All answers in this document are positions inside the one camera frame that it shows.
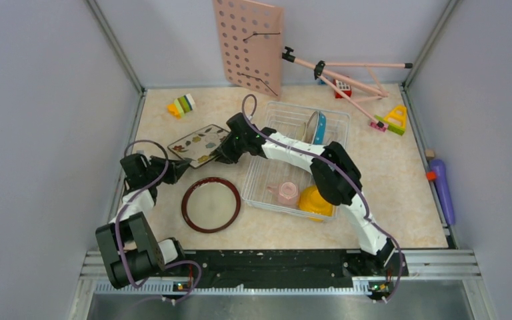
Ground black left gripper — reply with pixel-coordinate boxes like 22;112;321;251
145;154;191;185

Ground square black-rimmed plate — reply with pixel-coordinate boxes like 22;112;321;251
167;124;229;169

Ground white wire dish rack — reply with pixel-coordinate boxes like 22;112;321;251
241;101;351;221

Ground pink white mug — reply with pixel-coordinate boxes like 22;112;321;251
266;181;300;207

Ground round printed white plate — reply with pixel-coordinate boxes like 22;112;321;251
303;111;319;143

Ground blue polka dot plate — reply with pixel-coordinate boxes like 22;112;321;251
313;111;327;145

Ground yellow ribbed bowl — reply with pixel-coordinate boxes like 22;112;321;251
298;185;333;222

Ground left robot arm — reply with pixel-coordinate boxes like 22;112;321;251
95;153;191;289

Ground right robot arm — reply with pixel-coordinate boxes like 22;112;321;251
212;113;405;278

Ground dark red round plate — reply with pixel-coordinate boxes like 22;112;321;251
181;177;241;234

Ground yellow green toy block stack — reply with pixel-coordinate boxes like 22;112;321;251
167;93;196;119

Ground pink pegboard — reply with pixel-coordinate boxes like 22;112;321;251
212;0;284;99

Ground pink tripod stand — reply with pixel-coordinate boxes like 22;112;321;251
281;47;414;122

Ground red white toy block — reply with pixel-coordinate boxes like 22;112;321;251
332;79;352;99

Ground pink toy brick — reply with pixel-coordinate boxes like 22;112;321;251
369;121;388;132

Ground green toy brick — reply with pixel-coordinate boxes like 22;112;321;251
375;115;407;136

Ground small wooden cube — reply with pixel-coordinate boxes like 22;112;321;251
424;149;436;161

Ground purple flashlight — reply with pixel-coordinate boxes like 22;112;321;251
426;159;456;225

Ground yellow toy frame block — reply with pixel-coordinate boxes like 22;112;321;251
383;105;407;127

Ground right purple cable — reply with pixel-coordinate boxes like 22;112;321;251
241;93;405;303

